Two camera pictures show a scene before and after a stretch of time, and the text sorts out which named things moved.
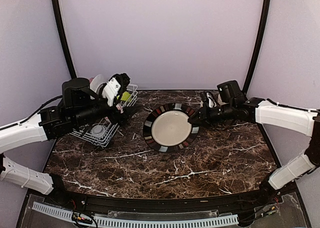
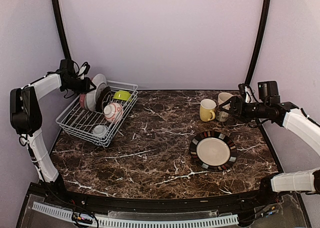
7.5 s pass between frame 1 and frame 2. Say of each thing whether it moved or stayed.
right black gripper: moved
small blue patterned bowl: stayed
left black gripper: moved
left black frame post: stayed
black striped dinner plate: moved
